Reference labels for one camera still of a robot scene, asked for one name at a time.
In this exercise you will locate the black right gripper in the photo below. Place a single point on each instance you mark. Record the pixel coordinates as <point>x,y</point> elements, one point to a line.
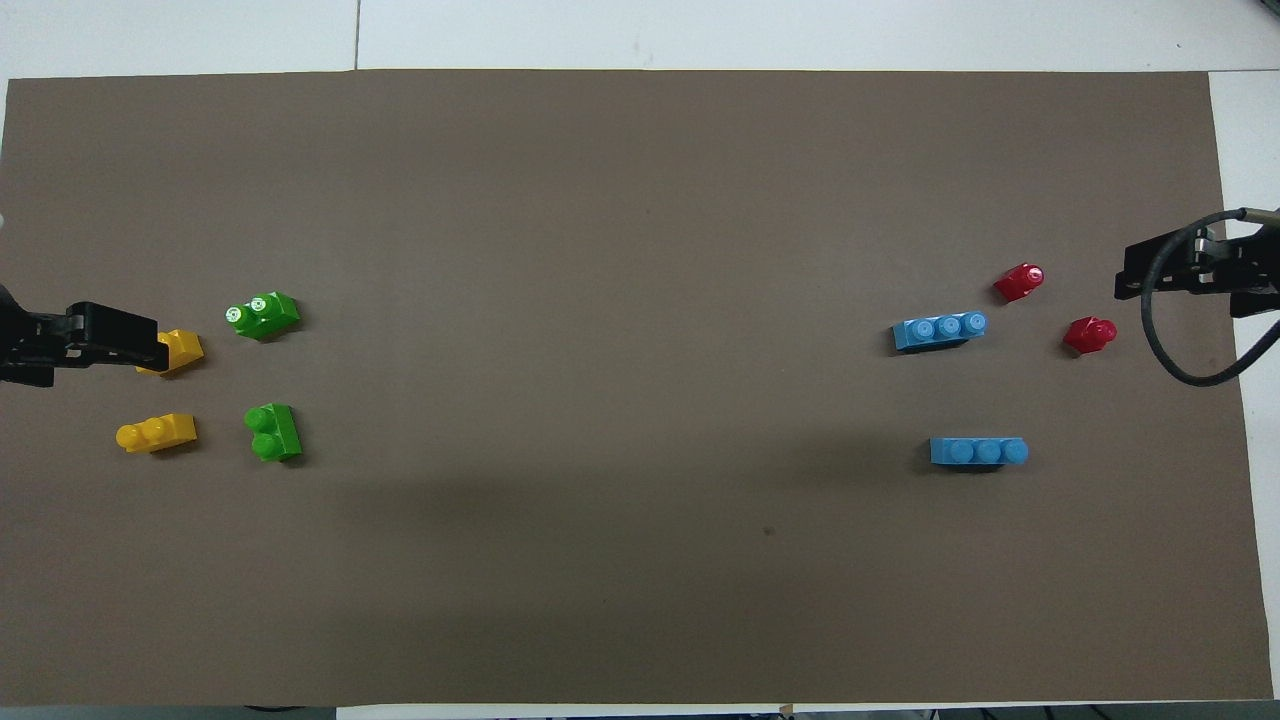
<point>1250,265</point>

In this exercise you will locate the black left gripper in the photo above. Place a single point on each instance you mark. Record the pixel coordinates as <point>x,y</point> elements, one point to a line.
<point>30,335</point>

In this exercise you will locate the plain green two-stud brick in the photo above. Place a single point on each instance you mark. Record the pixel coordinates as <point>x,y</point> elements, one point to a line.
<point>275,432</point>

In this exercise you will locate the blue three-stud brick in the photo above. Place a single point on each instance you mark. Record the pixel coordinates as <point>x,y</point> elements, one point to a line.
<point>938,330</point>
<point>978,452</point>

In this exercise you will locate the yellow two-stud brick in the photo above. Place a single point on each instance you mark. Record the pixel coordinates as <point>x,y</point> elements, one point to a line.
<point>158,433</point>
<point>185,350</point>

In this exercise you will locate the red one-stud brick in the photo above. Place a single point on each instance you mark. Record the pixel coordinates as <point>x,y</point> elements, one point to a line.
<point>1088,335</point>
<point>1020,282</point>

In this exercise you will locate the green brick with white stickers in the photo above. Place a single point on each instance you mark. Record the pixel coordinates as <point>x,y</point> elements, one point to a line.
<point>265,315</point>

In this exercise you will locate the brown paper table mat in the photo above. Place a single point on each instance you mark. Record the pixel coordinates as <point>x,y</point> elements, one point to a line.
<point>640,200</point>

